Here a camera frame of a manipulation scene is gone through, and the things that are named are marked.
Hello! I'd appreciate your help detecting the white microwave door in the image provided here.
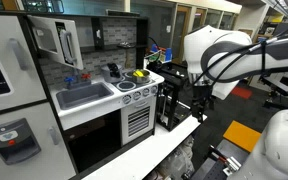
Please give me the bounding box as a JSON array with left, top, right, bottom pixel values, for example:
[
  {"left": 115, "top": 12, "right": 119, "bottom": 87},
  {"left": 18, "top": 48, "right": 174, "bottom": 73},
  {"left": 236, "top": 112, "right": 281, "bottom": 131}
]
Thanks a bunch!
[{"left": 28, "top": 15, "right": 83, "bottom": 70}]

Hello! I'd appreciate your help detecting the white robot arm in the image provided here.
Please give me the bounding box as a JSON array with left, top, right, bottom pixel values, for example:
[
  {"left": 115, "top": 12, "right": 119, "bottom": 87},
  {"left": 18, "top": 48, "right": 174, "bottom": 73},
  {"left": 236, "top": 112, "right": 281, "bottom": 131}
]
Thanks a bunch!
[{"left": 184, "top": 25, "right": 288, "bottom": 99}]

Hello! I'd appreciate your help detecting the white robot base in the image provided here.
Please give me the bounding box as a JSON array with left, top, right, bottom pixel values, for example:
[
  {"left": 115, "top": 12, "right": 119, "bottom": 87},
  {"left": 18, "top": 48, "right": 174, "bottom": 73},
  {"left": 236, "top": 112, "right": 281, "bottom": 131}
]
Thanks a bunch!
[{"left": 227, "top": 109, "right": 288, "bottom": 180}]

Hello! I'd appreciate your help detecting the toy kitchen play set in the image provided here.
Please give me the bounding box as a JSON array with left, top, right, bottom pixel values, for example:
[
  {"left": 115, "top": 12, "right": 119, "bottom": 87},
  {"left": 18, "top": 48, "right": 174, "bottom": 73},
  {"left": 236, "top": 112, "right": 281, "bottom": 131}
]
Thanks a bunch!
[{"left": 0, "top": 12, "right": 164, "bottom": 180}]

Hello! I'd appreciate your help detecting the grey toy faucet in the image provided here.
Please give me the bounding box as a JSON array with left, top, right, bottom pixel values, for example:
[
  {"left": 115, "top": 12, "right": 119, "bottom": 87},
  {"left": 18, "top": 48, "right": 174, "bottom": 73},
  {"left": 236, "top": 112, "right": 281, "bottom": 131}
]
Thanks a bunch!
[{"left": 64, "top": 68, "right": 91, "bottom": 90}]

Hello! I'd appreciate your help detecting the steel pot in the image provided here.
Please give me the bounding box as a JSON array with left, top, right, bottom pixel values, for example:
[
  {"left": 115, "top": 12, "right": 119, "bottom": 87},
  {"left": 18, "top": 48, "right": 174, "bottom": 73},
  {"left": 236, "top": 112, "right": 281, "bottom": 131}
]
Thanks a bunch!
[{"left": 132, "top": 69, "right": 150, "bottom": 84}]

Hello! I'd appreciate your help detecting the yellow toy in pot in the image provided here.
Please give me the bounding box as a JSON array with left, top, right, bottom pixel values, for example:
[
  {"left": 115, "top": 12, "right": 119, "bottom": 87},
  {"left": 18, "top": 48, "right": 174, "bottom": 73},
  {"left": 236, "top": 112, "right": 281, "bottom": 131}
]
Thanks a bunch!
[{"left": 133, "top": 70, "right": 144, "bottom": 77}]

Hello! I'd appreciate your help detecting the black 3D printer frame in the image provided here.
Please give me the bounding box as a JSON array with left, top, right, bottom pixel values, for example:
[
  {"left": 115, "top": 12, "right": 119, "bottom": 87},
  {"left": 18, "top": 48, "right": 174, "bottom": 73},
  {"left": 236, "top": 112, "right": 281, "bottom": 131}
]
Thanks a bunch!
[{"left": 146, "top": 62, "right": 191, "bottom": 131}]

